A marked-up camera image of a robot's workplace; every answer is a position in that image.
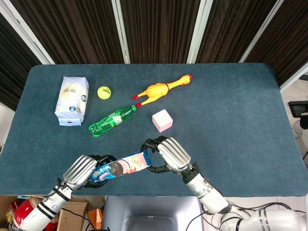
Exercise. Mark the dark brown screen panel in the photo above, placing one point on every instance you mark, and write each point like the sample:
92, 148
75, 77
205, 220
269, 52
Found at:
12, 72
288, 43
228, 29
158, 29
72, 29

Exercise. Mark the red drum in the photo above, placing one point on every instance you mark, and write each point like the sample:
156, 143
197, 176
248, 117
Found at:
24, 209

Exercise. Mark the yellow rubber chicken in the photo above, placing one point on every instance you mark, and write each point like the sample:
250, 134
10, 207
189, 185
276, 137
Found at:
157, 90

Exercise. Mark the green plastic bottle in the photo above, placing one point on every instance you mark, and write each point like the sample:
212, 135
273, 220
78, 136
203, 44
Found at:
110, 121

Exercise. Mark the teal felt table cover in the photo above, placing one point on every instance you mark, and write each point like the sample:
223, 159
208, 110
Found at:
228, 120

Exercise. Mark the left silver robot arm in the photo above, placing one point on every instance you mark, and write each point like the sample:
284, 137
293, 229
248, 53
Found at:
48, 207

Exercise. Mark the blue cookie package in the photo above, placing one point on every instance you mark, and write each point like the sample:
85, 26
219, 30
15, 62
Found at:
122, 166

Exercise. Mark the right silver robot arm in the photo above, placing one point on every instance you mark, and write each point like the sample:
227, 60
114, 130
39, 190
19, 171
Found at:
209, 192

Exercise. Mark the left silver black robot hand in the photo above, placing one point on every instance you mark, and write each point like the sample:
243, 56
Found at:
79, 170

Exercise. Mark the pink foam cube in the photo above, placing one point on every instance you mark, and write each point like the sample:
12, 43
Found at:
162, 120

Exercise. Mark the white paper bag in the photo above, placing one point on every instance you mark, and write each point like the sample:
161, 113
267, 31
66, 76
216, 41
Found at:
72, 101

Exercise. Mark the white clog shoe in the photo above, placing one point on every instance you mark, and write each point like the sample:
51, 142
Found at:
302, 127

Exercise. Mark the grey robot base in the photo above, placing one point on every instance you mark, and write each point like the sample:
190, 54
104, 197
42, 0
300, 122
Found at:
151, 209

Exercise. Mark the yellow tennis ball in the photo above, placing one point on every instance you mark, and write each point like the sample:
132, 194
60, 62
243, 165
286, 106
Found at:
104, 92

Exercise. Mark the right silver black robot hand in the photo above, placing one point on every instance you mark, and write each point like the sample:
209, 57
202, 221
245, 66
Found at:
174, 156

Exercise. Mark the orange object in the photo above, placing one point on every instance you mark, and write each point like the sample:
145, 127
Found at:
95, 216

